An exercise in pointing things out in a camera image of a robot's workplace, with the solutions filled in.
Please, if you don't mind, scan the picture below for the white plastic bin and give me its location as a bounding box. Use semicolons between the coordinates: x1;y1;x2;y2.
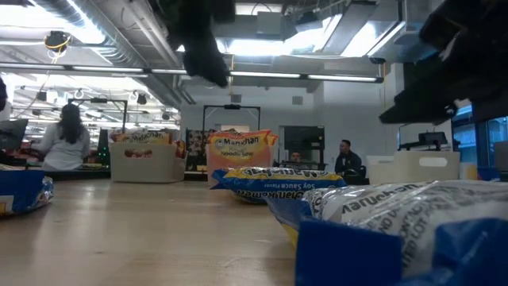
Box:
365;150;462;187

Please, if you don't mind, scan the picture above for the orange Maruchan ramen packet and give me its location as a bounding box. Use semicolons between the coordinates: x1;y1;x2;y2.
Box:
206;129;279;178

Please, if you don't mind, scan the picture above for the black rig frame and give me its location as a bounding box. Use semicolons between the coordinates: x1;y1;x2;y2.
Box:
202;103;262;134

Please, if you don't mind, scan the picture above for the ceiling tube light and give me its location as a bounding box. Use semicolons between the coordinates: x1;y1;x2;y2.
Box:
0;62;384;83

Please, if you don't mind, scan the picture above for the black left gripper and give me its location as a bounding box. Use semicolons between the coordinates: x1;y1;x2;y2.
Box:
156;0;237;90

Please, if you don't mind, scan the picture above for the blue Maruchan ramen packet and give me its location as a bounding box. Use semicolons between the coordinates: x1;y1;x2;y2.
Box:
0;168;56;217
210;165;348;205
264;180;508;286

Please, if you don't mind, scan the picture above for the yellow box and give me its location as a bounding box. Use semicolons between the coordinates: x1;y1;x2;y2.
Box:
460;162;479;182

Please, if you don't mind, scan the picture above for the patterned fabric panel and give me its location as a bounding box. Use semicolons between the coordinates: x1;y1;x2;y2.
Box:
185;127;210;172

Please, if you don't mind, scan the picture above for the light grey plastic bin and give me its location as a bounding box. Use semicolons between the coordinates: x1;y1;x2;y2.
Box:
109;141;188;184

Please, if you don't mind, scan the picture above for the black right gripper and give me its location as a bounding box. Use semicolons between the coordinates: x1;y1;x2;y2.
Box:
379;0;508;125

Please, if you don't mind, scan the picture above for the black cable reel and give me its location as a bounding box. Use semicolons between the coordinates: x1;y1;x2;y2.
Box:
43;30;71;52

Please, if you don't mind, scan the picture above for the black bag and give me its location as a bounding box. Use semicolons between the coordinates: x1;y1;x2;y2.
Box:
343;168;370;187

